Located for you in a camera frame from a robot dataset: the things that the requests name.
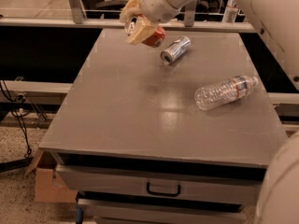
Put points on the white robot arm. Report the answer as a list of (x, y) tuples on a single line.
[(277, 24)]

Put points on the clear plastic bottle lying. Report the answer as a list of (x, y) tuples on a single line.
[(225, 92)]

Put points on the grey drawer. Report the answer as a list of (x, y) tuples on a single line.
[(106, 212), (133, 182)]

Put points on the grey lower drawer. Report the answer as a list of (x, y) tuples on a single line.
[(106, 212)]

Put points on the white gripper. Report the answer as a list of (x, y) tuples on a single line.
[(160, 4)]

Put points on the black drawer handle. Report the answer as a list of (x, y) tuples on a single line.
[(163, 191)]

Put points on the red coke can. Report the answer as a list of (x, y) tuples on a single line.
[(155, 37)]

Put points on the silver can lying down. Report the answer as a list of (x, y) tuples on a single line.
[(175, 50)]

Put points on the cardboard box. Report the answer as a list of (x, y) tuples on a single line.
[(49, 186)]

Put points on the metal railing frame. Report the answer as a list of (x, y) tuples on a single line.
[(72, 14)]

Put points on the upright water bottle background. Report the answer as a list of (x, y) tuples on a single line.
[(230, 12)]

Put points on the grey upper drawer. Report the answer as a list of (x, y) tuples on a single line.
[(133, 182)]

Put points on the black office chair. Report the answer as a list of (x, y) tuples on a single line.
[(109, 9)]

